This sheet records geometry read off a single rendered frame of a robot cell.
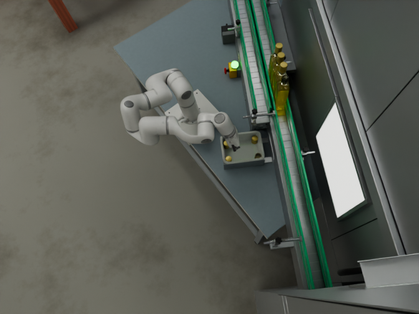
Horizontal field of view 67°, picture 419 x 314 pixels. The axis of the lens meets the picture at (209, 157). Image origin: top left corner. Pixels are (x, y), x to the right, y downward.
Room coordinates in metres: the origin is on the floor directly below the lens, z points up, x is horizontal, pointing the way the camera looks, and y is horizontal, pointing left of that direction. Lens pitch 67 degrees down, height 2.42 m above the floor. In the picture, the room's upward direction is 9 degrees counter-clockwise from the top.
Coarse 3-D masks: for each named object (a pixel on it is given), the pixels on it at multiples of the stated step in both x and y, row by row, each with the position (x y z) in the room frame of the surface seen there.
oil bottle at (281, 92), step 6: (288, 84) 0.87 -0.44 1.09; (276, 90) 0.88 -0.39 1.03; (282, 90) 0.85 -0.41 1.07; (288, 90) 0.85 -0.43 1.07; (276, 96) 0.86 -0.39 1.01; (282, 96) 0.85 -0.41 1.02; (276, 102) 0.85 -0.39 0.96; (282, 102) 0.85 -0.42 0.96; (276, 108) 0.85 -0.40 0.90; (282, 108) 0.85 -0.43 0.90
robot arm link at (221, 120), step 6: (204, 114) 0.72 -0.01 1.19; (210, 114) 0.71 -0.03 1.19; (216, 114) 0.70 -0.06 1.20; (222, 114) 0.69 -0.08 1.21; (198, 120) 0.70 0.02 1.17; (204, 120) 0.69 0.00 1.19; (210, 120) 0.68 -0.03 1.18; (216, 120) 0.67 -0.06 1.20; (222, 120) 0.66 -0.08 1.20; (228, 120) 0.66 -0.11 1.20; (216, 126) 0.65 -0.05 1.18; (222, 126) 0.64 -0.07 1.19; (228, 126) 0.65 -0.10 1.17; (222, 132) 0.64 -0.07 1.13; (228, 132) 0.64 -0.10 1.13
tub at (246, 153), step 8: (240, 136) 0.76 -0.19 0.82; (248, 136) 0.75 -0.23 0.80; (240, 144) 0.73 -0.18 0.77; (248, 144) 0.72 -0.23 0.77; (256, 144) 0.72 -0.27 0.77; (224, 152) 0.70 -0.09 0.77; (232, 152) 0.69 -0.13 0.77; (240, 152) 0.68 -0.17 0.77; (248, 152) 0.68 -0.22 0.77; (256, 152) 0.67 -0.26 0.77; (224, 160) 0.62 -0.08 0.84; (232, 160) 0.64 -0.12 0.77; (240, 160) 0.61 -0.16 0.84; (248, 160) 0.60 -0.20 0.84; (256, 160) 0.59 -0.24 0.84
